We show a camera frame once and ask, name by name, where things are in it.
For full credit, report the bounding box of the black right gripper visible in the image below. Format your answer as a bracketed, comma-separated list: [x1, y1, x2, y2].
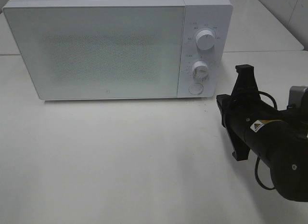
[216, 64, 272, 152]

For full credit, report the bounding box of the round white door release button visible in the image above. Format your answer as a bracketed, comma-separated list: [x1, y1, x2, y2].
[189, 83, 203, 95]

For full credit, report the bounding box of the white microwave knob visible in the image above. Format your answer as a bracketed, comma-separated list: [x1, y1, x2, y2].
[195, 28, 216, 51]
[192, 61, 209, 79]

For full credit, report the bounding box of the white glass microwave door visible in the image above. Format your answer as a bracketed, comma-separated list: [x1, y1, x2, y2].
[4, 6, 184, 100]

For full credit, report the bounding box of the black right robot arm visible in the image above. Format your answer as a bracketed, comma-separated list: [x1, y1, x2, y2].
[216, 65, 308, 202]

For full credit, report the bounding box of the white microwave oven body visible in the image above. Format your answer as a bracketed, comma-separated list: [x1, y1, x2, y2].
[2, 0, 233, 100]

